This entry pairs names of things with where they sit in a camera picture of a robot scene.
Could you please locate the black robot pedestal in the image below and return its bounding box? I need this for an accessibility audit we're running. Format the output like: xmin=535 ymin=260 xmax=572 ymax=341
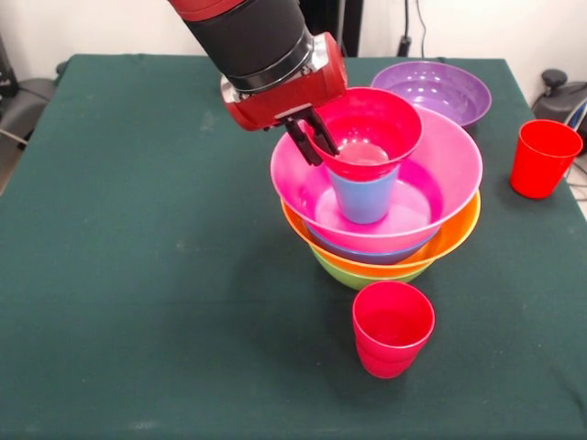
xmin=297 ymin=0 xmax=363 ymax=59

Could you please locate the large magenta bowl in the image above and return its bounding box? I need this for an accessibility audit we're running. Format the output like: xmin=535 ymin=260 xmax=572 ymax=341
xmin=270 ymin=104 xmax=484 ymax=242

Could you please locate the small crimson pink bowl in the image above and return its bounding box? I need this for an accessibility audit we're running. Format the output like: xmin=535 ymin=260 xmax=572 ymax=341
xmin=307 ymin=86 xmax=423 ymax=182

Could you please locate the red cup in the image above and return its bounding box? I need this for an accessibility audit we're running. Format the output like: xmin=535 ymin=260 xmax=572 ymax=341
xmin=510 ymin=119 xmax=584 ymax=200

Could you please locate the blue cup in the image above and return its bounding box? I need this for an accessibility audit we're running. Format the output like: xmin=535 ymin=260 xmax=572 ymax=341
xmin=329 ymin=165 xmax=399 ymax=225

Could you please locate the large orange bowl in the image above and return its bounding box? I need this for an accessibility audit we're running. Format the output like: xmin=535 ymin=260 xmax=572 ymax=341
xmin=280 ymin=187 xmax=482 ymax=280

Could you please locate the crimson pink cup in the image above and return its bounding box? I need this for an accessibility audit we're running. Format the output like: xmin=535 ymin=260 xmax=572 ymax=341
xmin=352 ymin=280 xmax=436 ymax=380

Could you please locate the blue bowl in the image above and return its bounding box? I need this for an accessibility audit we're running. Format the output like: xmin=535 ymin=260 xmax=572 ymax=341
xmin=302 ymin=219 xmax=437 ymax=266

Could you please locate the green bowl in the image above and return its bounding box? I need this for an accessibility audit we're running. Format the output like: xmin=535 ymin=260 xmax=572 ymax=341
xmin=314 ymin=249 xmax=430 ymax=292

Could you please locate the black hanging cable with plug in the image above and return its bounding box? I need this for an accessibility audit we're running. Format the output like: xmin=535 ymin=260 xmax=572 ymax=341
xmin=396 ymin=0 xmax=427 ymax=59

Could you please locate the purple bowl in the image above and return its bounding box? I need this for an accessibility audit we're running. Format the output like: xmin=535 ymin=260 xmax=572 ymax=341
xmin=370 ymin=60 xmax=493 ymax=129

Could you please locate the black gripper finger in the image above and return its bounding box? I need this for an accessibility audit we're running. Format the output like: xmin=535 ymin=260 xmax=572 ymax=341
xmin=305 ymin=109 xmax=341 ymax=157
xmin=283 ymin=116 xmax=325 ymax=167

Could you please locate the dark green tablecloth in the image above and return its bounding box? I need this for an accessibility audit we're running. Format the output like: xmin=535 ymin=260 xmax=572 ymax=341
xmin=0 ymin=53 xmax=587 ymax=440

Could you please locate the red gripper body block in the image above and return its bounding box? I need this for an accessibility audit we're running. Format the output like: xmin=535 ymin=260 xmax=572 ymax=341
xmin=224 ymin=32 xmax=349 ymax=133

